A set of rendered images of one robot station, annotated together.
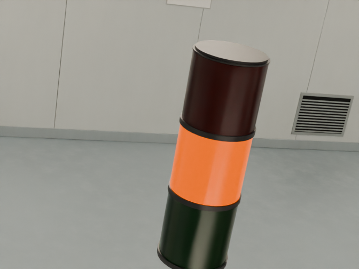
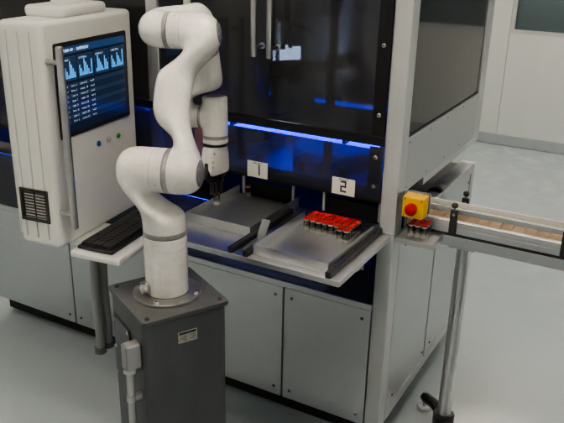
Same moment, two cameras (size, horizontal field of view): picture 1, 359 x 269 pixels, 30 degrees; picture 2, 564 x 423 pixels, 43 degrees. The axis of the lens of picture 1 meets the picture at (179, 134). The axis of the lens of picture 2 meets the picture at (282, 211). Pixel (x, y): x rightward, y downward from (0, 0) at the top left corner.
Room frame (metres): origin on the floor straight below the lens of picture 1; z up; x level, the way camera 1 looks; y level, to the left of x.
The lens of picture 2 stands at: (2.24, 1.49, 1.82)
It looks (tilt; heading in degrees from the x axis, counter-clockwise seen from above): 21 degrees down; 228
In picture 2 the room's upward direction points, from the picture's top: 1 degrees clockwise
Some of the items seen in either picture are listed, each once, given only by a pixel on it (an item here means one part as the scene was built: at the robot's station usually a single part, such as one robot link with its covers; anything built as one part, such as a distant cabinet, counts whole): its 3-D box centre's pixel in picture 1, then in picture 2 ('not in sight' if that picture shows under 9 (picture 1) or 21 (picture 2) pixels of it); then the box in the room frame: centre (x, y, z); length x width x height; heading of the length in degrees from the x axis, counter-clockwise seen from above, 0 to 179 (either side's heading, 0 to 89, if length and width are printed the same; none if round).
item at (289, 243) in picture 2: not in sight; (315, 239); (0.73, -0.02, 0.90); 0.34 x 0.26 x 0.04; 19
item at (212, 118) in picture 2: not in sight; (213, 115); (0.86, -0.39, 1.25); 0.09 x 0.08 x 0.13; 130
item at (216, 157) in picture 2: not in sight; (216, 157); (0.86, -0.38, 1.11); 0.10 x 0.08 x 0.11; 15
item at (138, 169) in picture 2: not in sight; (151, 190); (1.28, -0.10, 1.16); 0.19 x 0.12 x 0.24; 128
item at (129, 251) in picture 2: not in sight; (121, 232); (1.06, -0.68, 0.79); 0.45 x 0.28 x 0.03; 26
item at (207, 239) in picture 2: not in sight; (275, 232); (0.75, -0.19, 0.87); 0.70 x 0.48 x 0.02; 109
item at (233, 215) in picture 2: not in sight; (243, 208); (0.74, -0.38, 0.90); 0.34 x 0.26 x 0.04; 19
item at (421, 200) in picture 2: not in sight; (415, 205); (0.43, 0.14, 0.99); 0.08 x 0.07 x 0.07; 19
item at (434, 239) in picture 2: not in sight; (420, 237); (0.39, 0.14, 0.87); 0.14 x 0.13 x 0.02; 19
